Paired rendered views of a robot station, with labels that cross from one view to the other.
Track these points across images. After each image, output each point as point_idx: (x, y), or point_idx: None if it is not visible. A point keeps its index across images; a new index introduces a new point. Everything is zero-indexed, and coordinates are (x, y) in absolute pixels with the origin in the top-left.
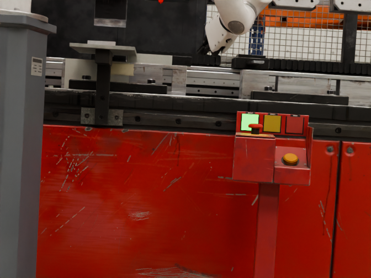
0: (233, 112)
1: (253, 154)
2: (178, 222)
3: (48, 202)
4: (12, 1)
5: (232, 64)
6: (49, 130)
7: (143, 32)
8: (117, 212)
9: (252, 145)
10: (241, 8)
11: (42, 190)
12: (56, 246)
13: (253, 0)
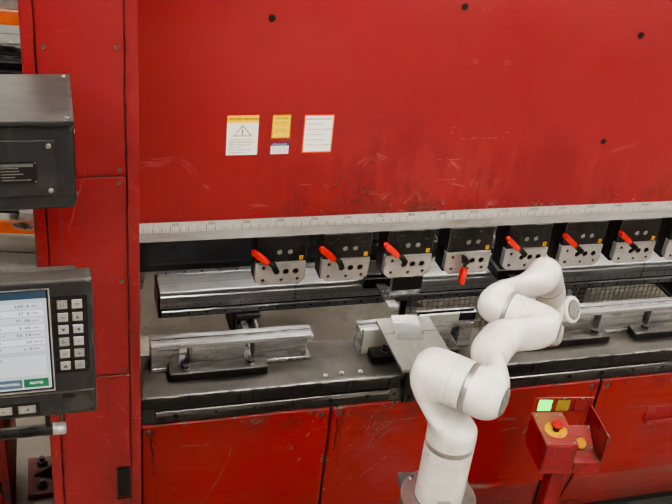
0: (518, 373)
1: (559, 456)
2: None
3: (355, 458)
4: (459, 502)
5: (489, 266)
6: (360, 409)
7: None
8: (412, 456)
9: (559, 451)
10: (559, 339)
11: (350, 451)
12: (359, 486)
13: (566, 322)
